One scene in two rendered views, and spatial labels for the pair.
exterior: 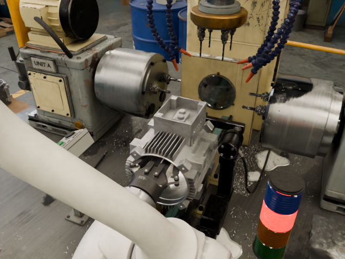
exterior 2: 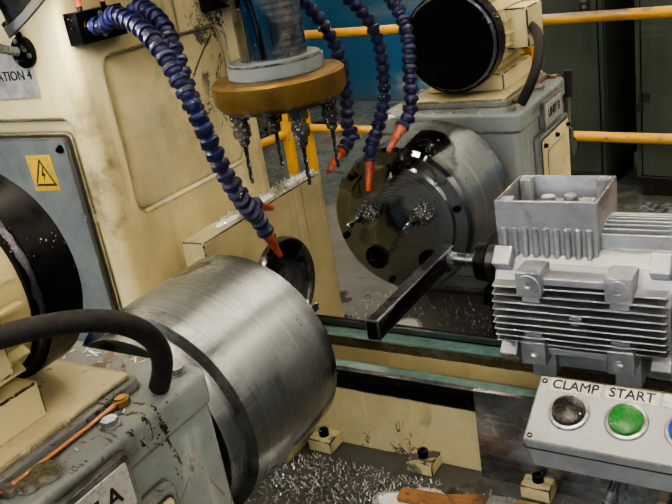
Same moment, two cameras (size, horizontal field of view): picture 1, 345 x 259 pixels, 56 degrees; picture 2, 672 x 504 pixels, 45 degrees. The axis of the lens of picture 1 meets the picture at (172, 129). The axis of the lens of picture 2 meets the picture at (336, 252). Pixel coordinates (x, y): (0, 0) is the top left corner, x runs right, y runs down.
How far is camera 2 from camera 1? 124 cm
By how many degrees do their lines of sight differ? 70
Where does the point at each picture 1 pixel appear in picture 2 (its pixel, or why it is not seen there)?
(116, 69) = (241, 330)
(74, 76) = (191, 453)
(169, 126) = (606, 205)
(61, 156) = not seen: outside the picture
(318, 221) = not seen: hidden behind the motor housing
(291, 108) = (468, 166)
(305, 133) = (496, 189)
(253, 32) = (223, 138)
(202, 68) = (247, 249)
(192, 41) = (136, 232)
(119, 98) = (299, 398)
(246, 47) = not seen: hidden behind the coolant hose
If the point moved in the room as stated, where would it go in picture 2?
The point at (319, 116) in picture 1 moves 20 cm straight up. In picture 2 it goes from (487, 154) to (476, 34)
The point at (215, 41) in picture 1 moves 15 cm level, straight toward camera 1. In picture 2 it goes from (178, 198) to (272, 192)
